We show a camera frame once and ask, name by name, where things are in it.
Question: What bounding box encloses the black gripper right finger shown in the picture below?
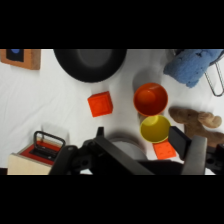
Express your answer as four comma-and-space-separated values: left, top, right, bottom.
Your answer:
168, 125, 208, 176

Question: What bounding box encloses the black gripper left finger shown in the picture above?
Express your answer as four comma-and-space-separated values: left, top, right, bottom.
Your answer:
49, 126, 155, 176

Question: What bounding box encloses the red cube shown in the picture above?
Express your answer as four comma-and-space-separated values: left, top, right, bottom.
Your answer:
87, 91, 114, 118

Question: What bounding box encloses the grey bowl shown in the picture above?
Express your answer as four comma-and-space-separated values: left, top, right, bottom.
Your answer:
106, 133, 148, 162

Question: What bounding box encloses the black bowl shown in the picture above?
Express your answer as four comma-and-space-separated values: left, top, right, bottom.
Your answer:
53, 49, 128, 84

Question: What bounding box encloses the orange studded block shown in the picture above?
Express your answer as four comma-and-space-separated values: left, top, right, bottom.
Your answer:
152, 139, 178, 161

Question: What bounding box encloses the brown plush toy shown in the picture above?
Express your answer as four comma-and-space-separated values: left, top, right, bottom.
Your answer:
168, 106, 224, 149

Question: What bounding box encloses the yellow plastic cup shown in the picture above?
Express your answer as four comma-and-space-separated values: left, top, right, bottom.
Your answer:
139, 114, 172, 145

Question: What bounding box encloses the orange plastic cup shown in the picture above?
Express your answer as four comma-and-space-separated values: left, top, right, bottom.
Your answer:
133, 82, 169, 118

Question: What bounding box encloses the wooden box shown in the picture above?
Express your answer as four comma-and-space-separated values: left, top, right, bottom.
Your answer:
7, 130, 68, 176

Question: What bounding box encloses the wooden block with blue shape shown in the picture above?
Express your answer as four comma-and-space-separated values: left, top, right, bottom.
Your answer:
0, 49, 42, 71

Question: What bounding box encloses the black metal box handle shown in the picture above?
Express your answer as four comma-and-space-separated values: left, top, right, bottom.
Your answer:
32, 130, 67, 158

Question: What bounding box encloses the steel pot with handle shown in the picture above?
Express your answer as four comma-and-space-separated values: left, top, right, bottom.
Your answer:
173, 49, 224, 98

